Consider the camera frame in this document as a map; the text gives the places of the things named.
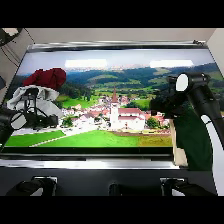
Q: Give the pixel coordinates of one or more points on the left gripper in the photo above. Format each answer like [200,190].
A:
[47,120]

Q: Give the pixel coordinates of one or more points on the grey T-shirt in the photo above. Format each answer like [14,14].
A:
[48,106]

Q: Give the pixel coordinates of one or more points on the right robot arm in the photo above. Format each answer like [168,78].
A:
[204,100]

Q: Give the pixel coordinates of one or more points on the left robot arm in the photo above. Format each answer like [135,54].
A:
[7,121]

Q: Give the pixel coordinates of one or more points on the red garment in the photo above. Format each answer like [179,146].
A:
[45,78]

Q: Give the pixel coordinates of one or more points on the dark green garment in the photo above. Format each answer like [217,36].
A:
[193,140]

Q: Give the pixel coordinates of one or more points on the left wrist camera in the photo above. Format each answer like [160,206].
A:
[32,93]

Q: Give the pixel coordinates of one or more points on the silver frame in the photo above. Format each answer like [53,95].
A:
[86,163]

